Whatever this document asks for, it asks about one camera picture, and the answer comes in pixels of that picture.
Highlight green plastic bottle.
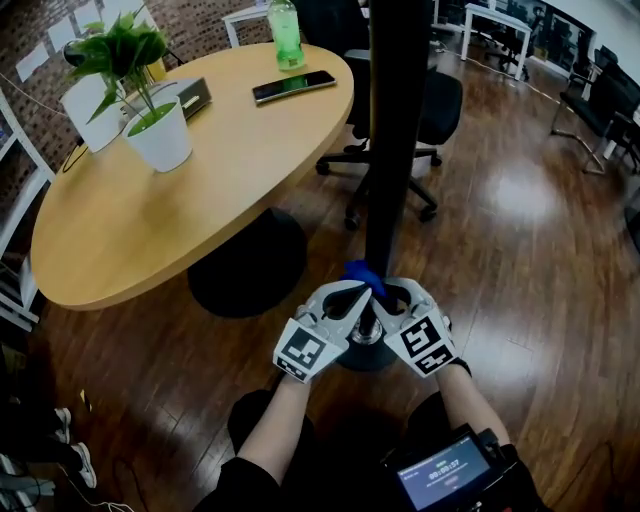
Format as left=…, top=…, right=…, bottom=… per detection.
left=266, top=0, right=307, bottom=72

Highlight black chest-mounted screen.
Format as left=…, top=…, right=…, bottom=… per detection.
left=381, top=423, right=520, bottom=512

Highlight white wall paper sheet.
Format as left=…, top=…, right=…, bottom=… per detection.
left=74, top=1, right=103, bottom=30
left=102, top=0, right=146, bottom=21

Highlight person's black trousers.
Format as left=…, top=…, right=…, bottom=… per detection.
left=227, top=388, right=454, bottom=469

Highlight black office chair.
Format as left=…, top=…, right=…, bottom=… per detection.
left=292, top=0, right=465, bottom=232

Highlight white electric kettle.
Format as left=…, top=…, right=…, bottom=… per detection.
left=59, top=73, right=130, bottom=155

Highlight green potted plant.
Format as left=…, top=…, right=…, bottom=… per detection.
left=67, top=5, right=195, bottom=175

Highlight person's left forearm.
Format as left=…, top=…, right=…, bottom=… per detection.
left=234, top=372, right=315, bottom=486

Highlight black smartphone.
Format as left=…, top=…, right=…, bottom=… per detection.
left=251, top=69, right=338, bottom=107

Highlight round wooden table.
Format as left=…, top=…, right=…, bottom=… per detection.
left=30, top=42, right=356, bottom=320

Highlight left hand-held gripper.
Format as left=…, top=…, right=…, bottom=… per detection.
left=273, top=279, right=374, bottom=385

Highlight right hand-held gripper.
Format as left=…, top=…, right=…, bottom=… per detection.
left=372, top=276, right=459, bottom=380

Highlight black coat rack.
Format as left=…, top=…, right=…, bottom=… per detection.
left=337, top=0, right=435, bottom=372

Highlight blue cloth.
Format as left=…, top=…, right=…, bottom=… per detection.
left=340, top=259, right=390, bottom=301

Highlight grey metal box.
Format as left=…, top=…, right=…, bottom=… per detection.
left=122, top=76, right=215, bottom=122

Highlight dark glass window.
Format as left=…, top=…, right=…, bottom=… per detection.
left=492, top=0, right=600, bottom=77

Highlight person's right forearm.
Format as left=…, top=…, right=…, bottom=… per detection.
left=433, top=362, right=512, bottom=449

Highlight black cantilever chair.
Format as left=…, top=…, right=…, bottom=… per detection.
left=549, top=45, right=640, bottom=177

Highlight white desk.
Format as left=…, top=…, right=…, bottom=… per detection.
left=221, top=3, right=274, bottom=50
left=458, top=1, right=535, bottom=82

